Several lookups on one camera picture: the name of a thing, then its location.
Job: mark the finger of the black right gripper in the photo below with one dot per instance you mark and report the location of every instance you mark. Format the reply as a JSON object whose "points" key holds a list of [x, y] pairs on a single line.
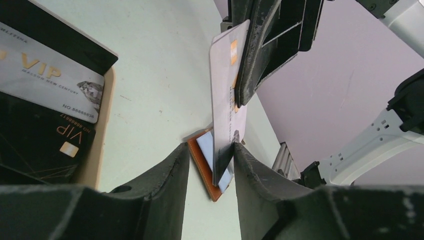
{"points": [[260, 13], [292, 29]]}

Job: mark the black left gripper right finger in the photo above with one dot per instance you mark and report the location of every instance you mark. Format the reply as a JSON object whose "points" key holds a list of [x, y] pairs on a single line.
{"points": [[272, 207]]}

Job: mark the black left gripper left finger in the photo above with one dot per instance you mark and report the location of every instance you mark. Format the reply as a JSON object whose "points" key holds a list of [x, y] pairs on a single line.
{"points": [[149, 207]]}

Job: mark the brown leather card holder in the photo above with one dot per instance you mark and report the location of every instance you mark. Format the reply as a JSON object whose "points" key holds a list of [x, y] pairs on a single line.
{"points": [[201, 149]]}

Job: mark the silver VIP credit card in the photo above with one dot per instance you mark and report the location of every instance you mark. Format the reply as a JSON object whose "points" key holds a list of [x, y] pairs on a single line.
{"points": [[225, 56]]}

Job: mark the oval wooden tray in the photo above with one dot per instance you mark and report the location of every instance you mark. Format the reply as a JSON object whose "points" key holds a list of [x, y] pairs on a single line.
{"points": [[37, 22]]}

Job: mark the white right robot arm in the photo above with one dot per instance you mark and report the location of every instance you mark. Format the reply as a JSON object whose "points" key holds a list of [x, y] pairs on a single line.
{"points": [[400, 126]]}

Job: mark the black card in tray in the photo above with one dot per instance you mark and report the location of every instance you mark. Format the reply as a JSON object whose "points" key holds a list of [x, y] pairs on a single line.
{"points": [[40, 144]]}

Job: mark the grey card in tray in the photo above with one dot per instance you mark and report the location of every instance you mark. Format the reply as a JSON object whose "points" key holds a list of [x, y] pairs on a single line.
{"points": [[36, 73]]}

